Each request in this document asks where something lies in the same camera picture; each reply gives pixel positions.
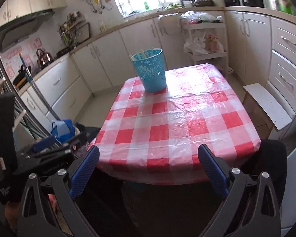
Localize red checkered tablecloth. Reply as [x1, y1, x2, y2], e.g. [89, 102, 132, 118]
[92, 64, 261, 185]

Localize black wok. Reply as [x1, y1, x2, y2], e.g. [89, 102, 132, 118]
[13, 65, 28, 89]

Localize white chair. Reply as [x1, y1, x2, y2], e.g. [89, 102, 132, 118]
[243, 83, 296, 140]

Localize blue mop handle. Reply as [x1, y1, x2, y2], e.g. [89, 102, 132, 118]
[19, 53, 60, 120]

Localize blue plastic basket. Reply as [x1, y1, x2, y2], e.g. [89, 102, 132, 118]
[131, 48, 167, 93]

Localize green bottle on windowsill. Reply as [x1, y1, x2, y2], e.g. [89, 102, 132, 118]
[144, 0, 150, 11]

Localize white rolling storage cart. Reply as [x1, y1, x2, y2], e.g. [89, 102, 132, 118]
[179, 11, 231, 76]

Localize blue white bag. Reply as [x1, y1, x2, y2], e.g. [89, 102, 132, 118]
[51, 119, 75, 143]

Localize steel kettle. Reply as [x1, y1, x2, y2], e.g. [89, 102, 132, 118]
[36, 48, 54, 70]

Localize dish rack with utensils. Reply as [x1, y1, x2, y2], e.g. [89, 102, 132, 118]
[58, 11, 91, 50]

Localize range hood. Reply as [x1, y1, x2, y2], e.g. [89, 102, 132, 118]
[0, 9, 55, 52]

